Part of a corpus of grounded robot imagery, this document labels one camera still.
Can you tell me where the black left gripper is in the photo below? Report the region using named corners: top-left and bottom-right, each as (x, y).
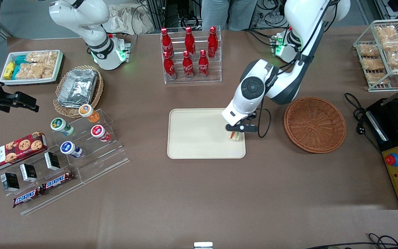
top-left (225, 111), bottom-right (258, 138)

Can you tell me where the beige rectangular serving tray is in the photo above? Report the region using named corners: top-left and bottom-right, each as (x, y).
top-left (167, 108), bottom-right (246, 159)

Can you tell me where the white rectangular snack tray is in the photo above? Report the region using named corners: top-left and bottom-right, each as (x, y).
top-left (0, 50), bottom-right (64, 86)

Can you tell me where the brown wicker basket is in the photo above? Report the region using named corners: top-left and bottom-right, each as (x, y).
top-left (284, 96), bottom-right (347, 154)

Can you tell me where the light tan wicker basket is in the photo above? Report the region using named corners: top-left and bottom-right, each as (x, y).
top-left (53, 65), bottom-right (104, 119)

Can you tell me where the yellow snack pack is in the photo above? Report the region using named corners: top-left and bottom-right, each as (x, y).
top-left (3, 61), bottom-right (16, 78)

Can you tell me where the rice cracker pack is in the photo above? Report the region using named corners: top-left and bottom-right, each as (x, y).
top-left (26, 51), bottom-right (58, 65)
top-left (15, 63), bottom-right (55, 80)

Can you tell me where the green lid gum jar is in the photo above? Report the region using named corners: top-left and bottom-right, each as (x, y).
top-left (50, 118), bottom-right (75, 137)

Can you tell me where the red tartan cookie box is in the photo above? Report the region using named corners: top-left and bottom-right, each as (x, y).
top-left (0, 131), bottom-right (48, 174)

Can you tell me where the stack of foil trays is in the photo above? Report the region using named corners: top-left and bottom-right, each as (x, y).
top-left (57, 68), bottom-right (99, 109)

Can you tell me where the clear acrylic bottle rack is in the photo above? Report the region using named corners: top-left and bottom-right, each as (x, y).
top-left (160, 26), bottom-right (222, 84)

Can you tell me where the small black box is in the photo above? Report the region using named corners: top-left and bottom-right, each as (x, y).
top-left (0, 172), bottom-right (20, 192)
top-left (44, 151), bottom-right (61, 171)
top-left (19, 163), bottom-right (38, 183)

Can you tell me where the blue lid gum jar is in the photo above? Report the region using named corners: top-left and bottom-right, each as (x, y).
top-left (60, 141), bottom-right (83, 158)

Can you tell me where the orange lid gum jar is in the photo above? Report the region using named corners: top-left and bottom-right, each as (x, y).
top-left (78, 104), bottom-right (100, 123)

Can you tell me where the red cola bottle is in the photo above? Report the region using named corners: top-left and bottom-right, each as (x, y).
top-left (198, 49), bottom-right (209, 79)
top-left (207, 26), bottom-right (219, 58)
top-left (182, 51), bottom-right (195, 80)
top-left (161, 28), bottom-right (174, 57)
top-left (184, 26), bottom-right (196, 55)
top-left (163, 51), bottom-right (177, 80)

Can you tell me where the red lid gum jar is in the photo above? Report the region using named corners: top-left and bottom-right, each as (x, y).
top-left (91, 125), bottom-right (111, 142)

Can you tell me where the Snickers chocolate bar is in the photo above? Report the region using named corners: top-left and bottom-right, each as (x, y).
top-left (41, 170), bottom-right (75, 191)
top-left (12, 187), bottom-right (45, 208)

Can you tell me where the clear acrylic stepped stand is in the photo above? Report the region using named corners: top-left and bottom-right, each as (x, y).
top-left (0, 109), bottom-right (130, 216)

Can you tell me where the person in grey jeans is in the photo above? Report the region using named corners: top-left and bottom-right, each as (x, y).
top-left (201, 0), bottom-right (258, 31)

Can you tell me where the crumpled beige cloth bag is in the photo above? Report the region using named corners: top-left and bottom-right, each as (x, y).
top-left (102, 3), bottom-right (155, 35)

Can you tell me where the black benchtop machine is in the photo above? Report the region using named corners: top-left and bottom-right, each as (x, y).
top-left (365, 79), bottom-right (398, 210)

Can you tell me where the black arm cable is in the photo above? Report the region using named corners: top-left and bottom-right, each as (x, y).
top-left (257, 0), bottom-right (339, 139)

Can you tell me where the black cable bundle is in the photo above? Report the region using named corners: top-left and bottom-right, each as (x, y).
top-left (251, 0), bottom-right (289, 30)

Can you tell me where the black power cable with plug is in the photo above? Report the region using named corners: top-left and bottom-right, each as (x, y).
top-left (344, 92), bottom-right (383, 153)

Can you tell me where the white wire rack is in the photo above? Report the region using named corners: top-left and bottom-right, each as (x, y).
top-left (353, 19), bottom-right (398, 92)

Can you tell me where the black floor cable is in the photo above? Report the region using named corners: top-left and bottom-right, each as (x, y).
top-left (305, 233), bottom-right (398, 249)

